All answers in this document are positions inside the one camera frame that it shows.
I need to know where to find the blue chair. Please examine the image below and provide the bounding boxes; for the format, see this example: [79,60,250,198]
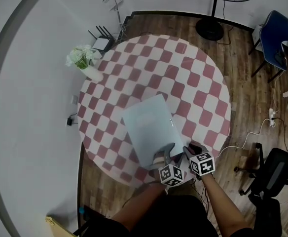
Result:
[249,10,288,83]

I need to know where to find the long white cable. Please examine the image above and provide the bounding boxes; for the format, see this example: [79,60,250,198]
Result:
[217,118,273,158]

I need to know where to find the person's right forearm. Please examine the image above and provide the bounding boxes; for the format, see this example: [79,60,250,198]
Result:
[202,174,254,237]

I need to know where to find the light blue box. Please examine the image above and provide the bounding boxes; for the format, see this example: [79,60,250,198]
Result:
[121,94,184,169]

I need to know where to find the person's black shorts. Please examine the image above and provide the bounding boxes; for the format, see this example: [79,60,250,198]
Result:
[92,195,223,237]

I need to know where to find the white router with black antennas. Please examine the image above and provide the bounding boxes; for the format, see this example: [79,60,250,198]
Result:
[88,25,115,52]

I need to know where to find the tan cardboard box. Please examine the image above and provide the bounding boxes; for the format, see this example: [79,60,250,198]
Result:
[45,216,77,237]

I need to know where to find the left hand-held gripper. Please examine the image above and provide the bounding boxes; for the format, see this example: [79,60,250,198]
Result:
[150,143,185,188]

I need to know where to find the white flower bunch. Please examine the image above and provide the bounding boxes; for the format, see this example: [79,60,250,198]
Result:
[65,44,97,70]

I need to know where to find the white vase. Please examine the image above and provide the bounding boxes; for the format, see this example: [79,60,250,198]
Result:
[81,64,104,82]

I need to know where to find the person's left forearm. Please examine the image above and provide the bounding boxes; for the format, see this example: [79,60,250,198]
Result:
[111,183,169,229]

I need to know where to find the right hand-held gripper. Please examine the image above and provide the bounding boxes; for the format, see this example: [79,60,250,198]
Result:
[182,143,216,180]

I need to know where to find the black standing fan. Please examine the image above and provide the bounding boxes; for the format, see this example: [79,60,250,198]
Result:
[192,0,265,41]

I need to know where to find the black metal stand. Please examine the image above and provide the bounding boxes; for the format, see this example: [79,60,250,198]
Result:
[72,205,96,237]

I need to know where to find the white power strip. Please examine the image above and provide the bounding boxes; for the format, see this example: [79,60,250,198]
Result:
[268,107,277,127]

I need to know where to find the black office chair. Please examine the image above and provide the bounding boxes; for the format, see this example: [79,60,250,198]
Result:
[234,142,288,237]

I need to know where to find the round table, checkered cloth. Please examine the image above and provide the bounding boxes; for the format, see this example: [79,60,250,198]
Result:
[77,34,231,188]

